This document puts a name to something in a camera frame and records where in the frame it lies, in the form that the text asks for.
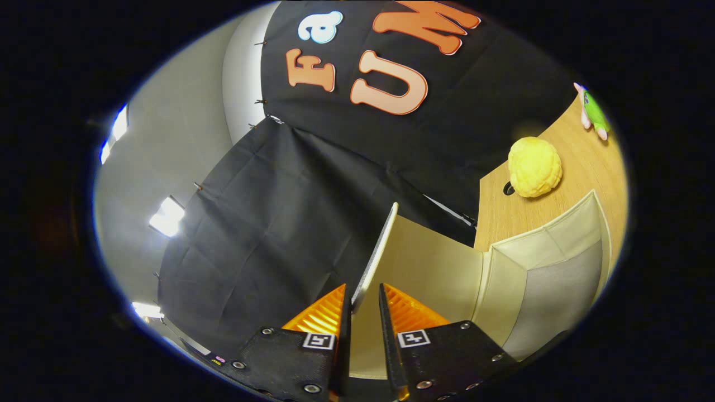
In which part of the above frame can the row of small cloth clips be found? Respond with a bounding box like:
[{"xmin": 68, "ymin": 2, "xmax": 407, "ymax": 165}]
[{"xmin": 193, "ymin": 39, "xmax": 271, "ymax": 193}]

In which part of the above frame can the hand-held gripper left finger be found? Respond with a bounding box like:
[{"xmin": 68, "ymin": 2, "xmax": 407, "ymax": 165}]
[{"xmin": 229, "ymin": 283, "xmax": 354, "ymax": 402}]

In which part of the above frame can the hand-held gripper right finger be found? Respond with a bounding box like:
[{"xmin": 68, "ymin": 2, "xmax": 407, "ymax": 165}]
[{"xmin": 378, "ymin": 283, "xmax": 519, "ymax": 402}]

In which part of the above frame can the narrow ceiling light panel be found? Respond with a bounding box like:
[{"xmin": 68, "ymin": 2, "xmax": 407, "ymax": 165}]
[
  {"xmin": 132, "ymin": 301, "xmax": 164, "ymax": 320},
  {"xmin": 148, "ymin": 194, "xmax": 186, "ymax": 238}
]

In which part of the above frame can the black backdrop cloth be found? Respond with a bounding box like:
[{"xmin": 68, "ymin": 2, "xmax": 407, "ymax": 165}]
[{"xmin": 156, "ymin": 0, "xmax": 579, "ymax": 358}]

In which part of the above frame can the green and pink plush toy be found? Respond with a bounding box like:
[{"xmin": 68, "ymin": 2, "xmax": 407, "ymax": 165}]
[{"xmin": 574, "ymin": 83, "xmax": 611, "ymax": 141}]

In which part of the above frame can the wide ceiling light panel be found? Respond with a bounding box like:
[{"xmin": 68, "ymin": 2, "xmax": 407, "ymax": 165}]
[{"xmin": 99, "ymin": 103, "xmax": 130, "ymax": 165}]

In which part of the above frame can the beige fabric storage box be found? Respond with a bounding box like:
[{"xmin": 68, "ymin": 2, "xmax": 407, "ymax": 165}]
[{"xmin": 349, "ymin": 190, "xmax": 613, "ymax": 380}]

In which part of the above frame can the yellow plush bun toy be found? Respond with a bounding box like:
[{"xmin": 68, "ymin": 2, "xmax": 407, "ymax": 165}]
[{"xmin": 507, "ymin": 137, "xmax": 564, "ymax": 199}]

